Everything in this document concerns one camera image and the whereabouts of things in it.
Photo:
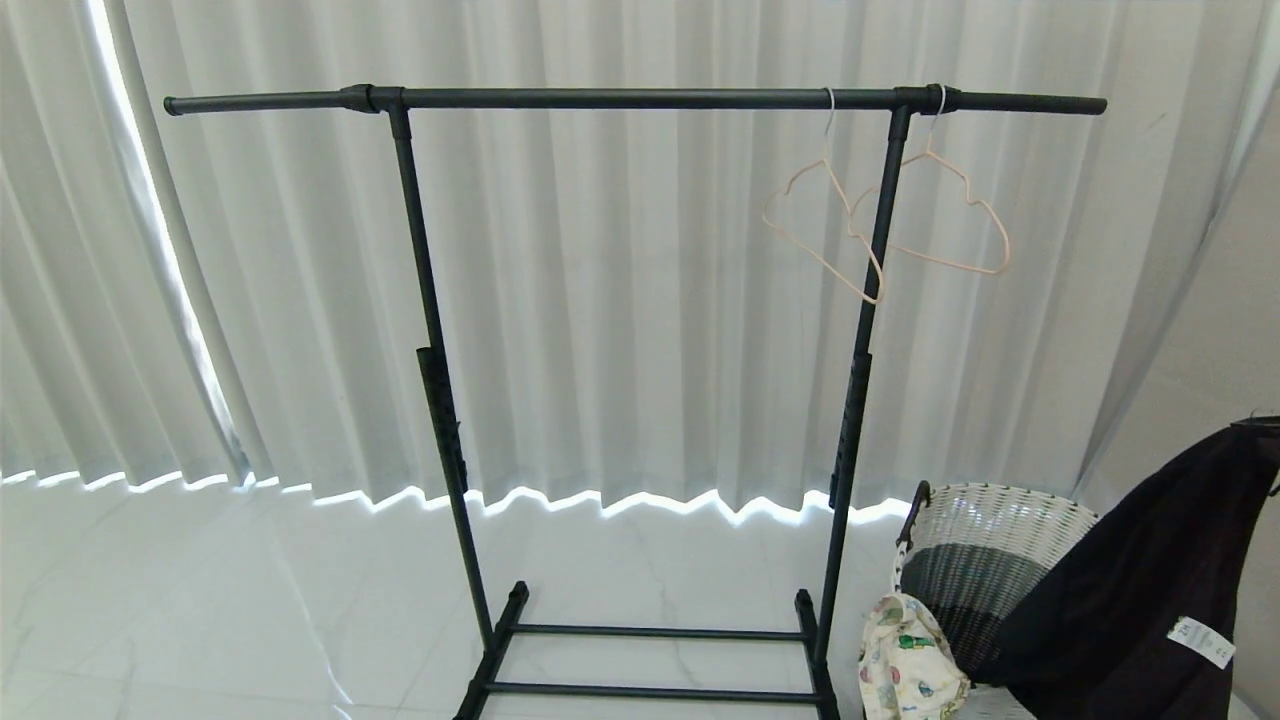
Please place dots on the pink clothes hanger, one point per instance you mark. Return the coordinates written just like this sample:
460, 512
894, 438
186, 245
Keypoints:
950, 260
826, 150

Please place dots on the cream printed garment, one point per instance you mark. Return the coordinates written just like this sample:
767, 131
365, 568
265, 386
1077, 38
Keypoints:
905, 660

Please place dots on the black garment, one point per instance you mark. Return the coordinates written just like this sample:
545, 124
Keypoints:
1120, 600

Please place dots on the black clothes rack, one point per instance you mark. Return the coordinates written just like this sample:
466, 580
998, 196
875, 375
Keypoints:
650, 98

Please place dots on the white laundry basket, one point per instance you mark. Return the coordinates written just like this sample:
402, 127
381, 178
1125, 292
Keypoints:
990, 540

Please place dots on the white curtain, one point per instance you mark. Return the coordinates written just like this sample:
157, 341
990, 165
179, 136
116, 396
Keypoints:
640, 300

